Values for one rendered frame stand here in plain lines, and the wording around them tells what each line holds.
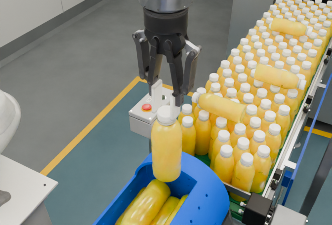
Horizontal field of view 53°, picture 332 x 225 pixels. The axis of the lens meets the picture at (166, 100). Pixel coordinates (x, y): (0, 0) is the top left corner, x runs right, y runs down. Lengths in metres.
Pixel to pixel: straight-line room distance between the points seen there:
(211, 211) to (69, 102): 2.43
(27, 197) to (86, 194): 1.25
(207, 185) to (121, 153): 1.77
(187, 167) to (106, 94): 2.35
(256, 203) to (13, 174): 0.81
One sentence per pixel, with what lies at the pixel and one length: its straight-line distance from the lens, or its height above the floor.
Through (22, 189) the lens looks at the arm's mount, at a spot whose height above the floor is 1.01.
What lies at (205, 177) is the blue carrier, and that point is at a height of 1.21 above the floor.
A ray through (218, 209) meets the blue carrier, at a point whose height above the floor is 1.15.
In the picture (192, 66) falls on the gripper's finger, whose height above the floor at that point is 1.59.
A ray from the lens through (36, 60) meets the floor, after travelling 3.89.
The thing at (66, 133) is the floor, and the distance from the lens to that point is 2.85.
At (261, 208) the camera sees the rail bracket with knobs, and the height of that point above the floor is 1.00.
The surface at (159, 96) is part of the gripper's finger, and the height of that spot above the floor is 1.49.
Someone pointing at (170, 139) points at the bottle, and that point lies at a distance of 0.71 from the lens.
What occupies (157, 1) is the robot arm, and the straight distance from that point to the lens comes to 0.52.
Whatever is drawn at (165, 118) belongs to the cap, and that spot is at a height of 1.46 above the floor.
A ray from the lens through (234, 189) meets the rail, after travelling 1.19.
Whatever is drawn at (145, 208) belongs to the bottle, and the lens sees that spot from 0.93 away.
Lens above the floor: 1.91
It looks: 39 degrees down
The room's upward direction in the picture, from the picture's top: straight up
